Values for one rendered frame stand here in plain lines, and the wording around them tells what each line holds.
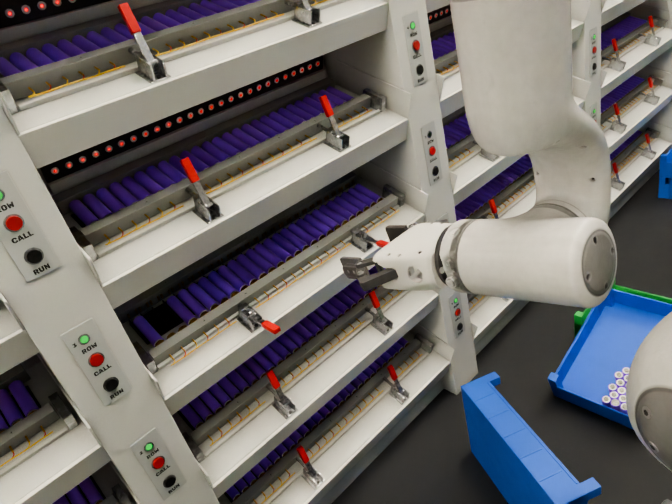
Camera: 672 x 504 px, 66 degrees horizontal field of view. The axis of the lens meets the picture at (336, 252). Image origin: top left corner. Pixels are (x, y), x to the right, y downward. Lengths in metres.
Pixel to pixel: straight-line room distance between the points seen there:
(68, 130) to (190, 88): 0.16
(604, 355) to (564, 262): 0.93
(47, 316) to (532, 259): 0.55
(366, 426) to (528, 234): 0.76
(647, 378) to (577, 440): 0.96
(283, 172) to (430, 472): 0.74
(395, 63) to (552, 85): 0.56
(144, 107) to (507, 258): 0.47
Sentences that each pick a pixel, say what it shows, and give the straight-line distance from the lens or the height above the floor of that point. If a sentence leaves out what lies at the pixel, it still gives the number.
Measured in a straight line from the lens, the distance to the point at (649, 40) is 2.09.
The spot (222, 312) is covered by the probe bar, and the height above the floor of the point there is 0.56.
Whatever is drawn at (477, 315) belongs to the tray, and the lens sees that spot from 1.41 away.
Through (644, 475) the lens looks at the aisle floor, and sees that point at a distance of 1.26.
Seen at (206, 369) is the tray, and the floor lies 0.51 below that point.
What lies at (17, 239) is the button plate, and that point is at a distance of 0.68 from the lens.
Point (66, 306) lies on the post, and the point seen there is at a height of 0.71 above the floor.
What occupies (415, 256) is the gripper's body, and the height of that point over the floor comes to 0.69.
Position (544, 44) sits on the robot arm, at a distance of 0.45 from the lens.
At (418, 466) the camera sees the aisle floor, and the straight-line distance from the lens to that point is 1.26.
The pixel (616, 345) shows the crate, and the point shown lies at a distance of 1.43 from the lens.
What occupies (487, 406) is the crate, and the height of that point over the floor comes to 0.20.
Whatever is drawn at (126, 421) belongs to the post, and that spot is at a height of 0.52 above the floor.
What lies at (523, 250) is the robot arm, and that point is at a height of 0.72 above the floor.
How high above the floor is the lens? 0.99
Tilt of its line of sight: 28 degrees down
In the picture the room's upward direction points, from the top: 15 degrees counter-clockwise
